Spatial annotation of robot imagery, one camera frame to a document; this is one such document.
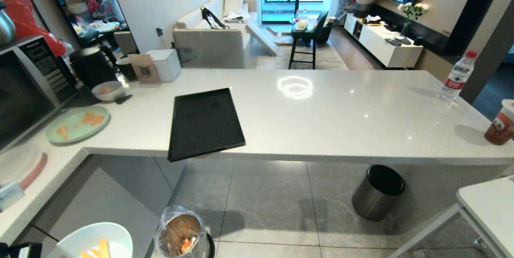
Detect white flowers in vase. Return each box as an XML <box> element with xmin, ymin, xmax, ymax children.
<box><xmin>397</xmin><ymin>2</ymin><xmax>429</xmax><ymax>37</ymax></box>

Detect black cable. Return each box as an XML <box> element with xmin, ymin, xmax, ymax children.
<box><xmin>30</xmin><ymin>225</ymin><xmax>61</xmax><ymax>242</ymax></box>

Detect black cup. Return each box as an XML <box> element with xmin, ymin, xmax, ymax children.
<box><xmin>116</xmin><ymin>57</ymin><xmax>138</xmax><ymax>82</ymax></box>

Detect red plastic bag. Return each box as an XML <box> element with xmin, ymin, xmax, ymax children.
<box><xmin>3</xmin><ymin>0</ymin><xmax>67</xmax><ymax>57</ymax></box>

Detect grey woven basket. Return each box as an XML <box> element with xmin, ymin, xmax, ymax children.
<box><xmin>355</xmin><ymin>0</ymin><xmax>376</xmax><ymax>18</ymax></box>

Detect small white bowl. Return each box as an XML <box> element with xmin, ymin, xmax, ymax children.
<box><xmin>92</xmin><ymin>81</ymin><xmax>125</xmax><ymax>102</ymax></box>

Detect white dish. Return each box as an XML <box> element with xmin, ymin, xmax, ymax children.
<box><xmin>45</xmin><ymin>222</ymin><xmax>133</xmax><ymax>258</ymax></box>

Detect brown card sign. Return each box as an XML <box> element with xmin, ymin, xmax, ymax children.
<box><xmin>128</xmin><ymin>53</ymin><xmax>161</xmax><ymax>86</ymax></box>

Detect steel kettle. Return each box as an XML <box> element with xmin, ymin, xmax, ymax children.
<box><xmin>0</xmin><ymin>2</ymin><xmax>16</xmax><ymax>47</ymax></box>

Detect bag-lined trash bin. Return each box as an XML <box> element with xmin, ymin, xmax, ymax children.
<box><xmin>154</xmin><ymin>205</ymin><xmax>216</xmax><ymax>258</ymax></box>

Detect pale green plate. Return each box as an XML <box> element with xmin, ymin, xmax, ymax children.
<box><xmin>45</xmin><ymin>105</ymin><xmax>110</xmax><ymax>145</ymax></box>

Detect white square container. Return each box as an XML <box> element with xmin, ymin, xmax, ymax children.
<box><xmin>145</xmin><ymin>49</ymin><xmax>182</xmax><ymax>83</ymax></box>

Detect red rimmed round plate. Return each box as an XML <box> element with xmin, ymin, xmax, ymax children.
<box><xmin>0</xmin><ymin>141</ymin><xmax>48</xmax><ymax>191</ymax></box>

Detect orange printed paper cup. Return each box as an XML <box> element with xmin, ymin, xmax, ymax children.
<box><xmin>484</xmin><ymin>99</ymin><xmax>514</xmax><ymax>145</ymax></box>

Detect white low cabinet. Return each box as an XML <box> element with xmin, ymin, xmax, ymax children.
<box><xmin>344</xmin><ymin>13</ymin><xmax>424</xmax><ymax>68</ymax></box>

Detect white side table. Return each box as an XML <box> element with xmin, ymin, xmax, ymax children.
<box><xmin>388</xmin><ymin>176</ymin><xmax>514</xmax><ymax>258</ymax></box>

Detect silver microwave oven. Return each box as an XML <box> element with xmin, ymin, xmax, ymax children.
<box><xmin>0</xmin><ymin>35</ymin><xmax>79</xmax><ymax>155</ymax></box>

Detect black electric kettle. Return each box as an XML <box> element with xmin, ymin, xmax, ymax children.
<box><xmin>69</xmin><ymin>45</ymin><xmax>118</xmax><ymax>89</ymax></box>

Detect black bar stool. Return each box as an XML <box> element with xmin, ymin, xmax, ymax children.
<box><xmin>288</xmin><ymin>10</ymin><xmax>329</xmax><ymax>70</ymax></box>

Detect steel round trash bin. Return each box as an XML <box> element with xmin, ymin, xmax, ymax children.
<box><xmin>352</xmin><ymin>164</ymin><xmax>406</xmax><ymax>221</ymax></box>

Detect small white box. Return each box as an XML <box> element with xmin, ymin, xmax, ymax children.
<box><xmin>0</xmin><ymin>181</ymin><xmax>26</xmax><ymax>213</ymax></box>

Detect orange food scraps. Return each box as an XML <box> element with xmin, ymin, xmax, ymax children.
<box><xmin>80</xmin><ymin>238</ymin><xmax>110</xmax><ymax>258</ymax></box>

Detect black rectangular tray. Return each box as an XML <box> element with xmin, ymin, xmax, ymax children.
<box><xmin>167</xmin><ymin>88</ymin><xmax>246</xmax><ymax>162</ymax></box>

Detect black bag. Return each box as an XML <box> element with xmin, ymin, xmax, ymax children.
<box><xmin>200</xmin><ymin>6</ymin><xmax>230</xmax><ymax>30</ymax></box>

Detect clear water bottle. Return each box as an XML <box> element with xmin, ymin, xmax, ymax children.
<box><xmin>439</xmin><ymin>51</ymin><xmax>478</xmax><ymax>102</ymax></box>

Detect white cushion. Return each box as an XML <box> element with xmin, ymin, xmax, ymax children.
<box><xmin>223</xmin><ymin>0</ymin><xmax>245</xmax><ymax>18</ymax></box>

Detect beige sofa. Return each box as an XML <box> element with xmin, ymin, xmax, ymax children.
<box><xmin>173</xmin><ymin>0</ymin><xmax>278</xmax><ymax>69</ymax></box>

